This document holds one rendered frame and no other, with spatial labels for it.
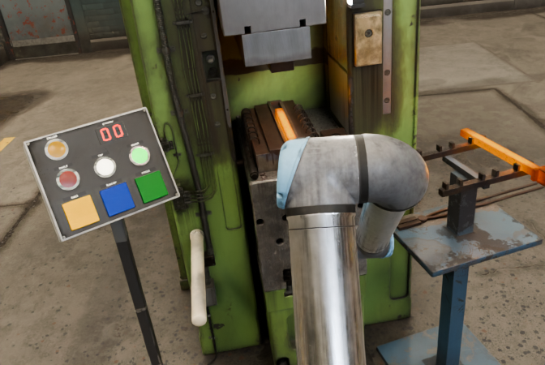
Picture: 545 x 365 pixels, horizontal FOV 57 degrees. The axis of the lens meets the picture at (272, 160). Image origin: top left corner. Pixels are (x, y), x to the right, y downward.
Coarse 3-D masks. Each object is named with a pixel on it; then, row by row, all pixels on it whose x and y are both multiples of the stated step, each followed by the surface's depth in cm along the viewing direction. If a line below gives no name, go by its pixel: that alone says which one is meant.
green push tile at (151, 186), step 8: (144, 176) 142; (152, 176) 143; (160, 176) 144; (136, 184) 141; (144, 184) 142; (152, 184) 143; (160, 184) 144; (144, 192) 141; (152, 192) 142; (160, 192) 143; (144, 200) 141
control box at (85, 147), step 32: (96, 128) 139; (128, 128) 143; (32, 160) 131; (64, 160) 134; (96, 160) 138; (128, 160) 142; (160, 160) 146; (64, 192) 133; (96, 192) 137; (64, 224) 132; (96, 224) 135
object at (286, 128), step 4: (280, 108) 188; (276, 112) 185; (280, 112) 184; (284, 112) 184; (280, 116) 181; (284, 116) 180; (280, 120) 177; (284, 120) 177; (280, 124) 178; (284, 124) 174; (288, 124) 174; (284, 128) 171; (288, 128) 170; (284, 132) 170; (288, 132) 168; (292, 132) 167; (288, 136) 165; (292, 136) 164
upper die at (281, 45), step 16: (256, 32) 144; (272, 32) 145; (288, 32) 146; (304, 32) 146; (240, 48) 157; (256, 48) 146; (272, 48) 147; (288, 48) 148; (304, 48) 148; (256, 64) 148
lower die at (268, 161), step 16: (256, 112) 192; (272, 112) 188; (288, 112) 188; (256, 128) 180; (272, 128) 176; (304, 128) 173; (256, 144) 168; (272, 144) 165; (256, 160) 162; (272, 160) 163
